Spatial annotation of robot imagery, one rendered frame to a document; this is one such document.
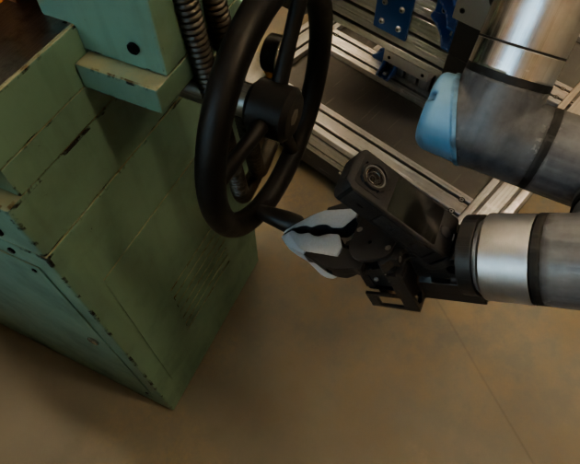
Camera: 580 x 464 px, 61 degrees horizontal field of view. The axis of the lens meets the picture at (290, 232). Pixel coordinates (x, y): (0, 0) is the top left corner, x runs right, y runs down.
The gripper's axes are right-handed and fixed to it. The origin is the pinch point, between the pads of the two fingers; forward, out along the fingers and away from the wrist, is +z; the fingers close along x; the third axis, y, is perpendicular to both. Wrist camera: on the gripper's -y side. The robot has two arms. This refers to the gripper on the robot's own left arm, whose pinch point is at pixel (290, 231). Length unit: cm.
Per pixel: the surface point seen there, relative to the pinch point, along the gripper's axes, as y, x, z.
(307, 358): 63, 11, 37
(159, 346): 27, -8, 42
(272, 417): 62, -5, 38
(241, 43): -20.4, 2.4, -5.6
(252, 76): -1.1, 32.4, 24.5
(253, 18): -21.1, 4.6, -6.1
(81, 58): -23.5, 1.8, 13.4
